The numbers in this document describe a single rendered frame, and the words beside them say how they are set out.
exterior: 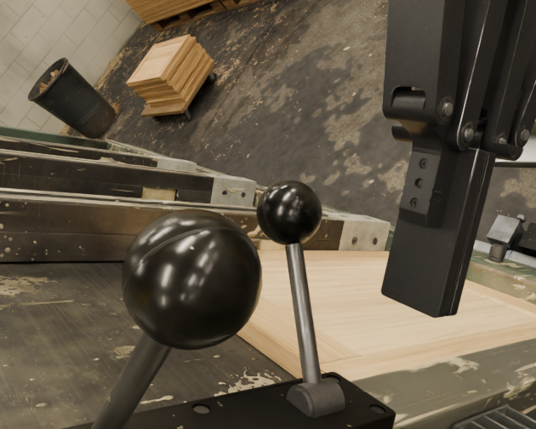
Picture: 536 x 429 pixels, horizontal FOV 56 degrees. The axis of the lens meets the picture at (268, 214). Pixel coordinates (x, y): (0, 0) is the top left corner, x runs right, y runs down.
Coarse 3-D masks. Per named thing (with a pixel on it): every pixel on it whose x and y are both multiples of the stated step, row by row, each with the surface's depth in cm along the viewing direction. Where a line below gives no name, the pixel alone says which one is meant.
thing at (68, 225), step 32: (0, 192) 55; (32, 192) 57; (64, 192) 61; (0, 224) 52; (32, 224) 54; (64, 224) 56; (96, 224) 59; (128, 224) 61; (256, 224) 73; (320, 224) 81; (352, 224) 86; (384, 224) 91; (0, 256) 53; (32, 256) 55; (64, 256) 57; (96, 256) 59
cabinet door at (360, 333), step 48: (288, 288) 59; (336, 288) 62; (480, 288) 76; (240, 336) 46; (288, 336) 43; (336, 336) 46; (384, 336) 48; (432, 336) 51; (480, 336) 53; (528, 336) 56
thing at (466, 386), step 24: (456, 360) 39; (480, 360) 40; (504, 360) 41; (528, 360) 42; (360, 384) 32; (384, 384) 33; (408, 384) 33; (432, 384) 34; (456, 384) 35; (480, 384) 35; (504, 384) 36; (528, 384) 37; (408, 408) 30; (432, 408) 31; (456, 408) 31; (480, 408) 33; (528, 408) 39
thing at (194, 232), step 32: (160, 224) 13; (192, 224) 13; (224, 224) 13; (128, 256) 13; (160, 256) 12; (192, 256) 12; (224, 256) 12; (256, 256) 13; (128, 288) 12; (160, 288) 12; (192, 288) 12; (224, 288) 12; (256, 288) 13; (160, 320) 12; (192, 320) 12; (224, 320) 12; (160, 352) 15; (128, 384) 16; (128, 416) 17
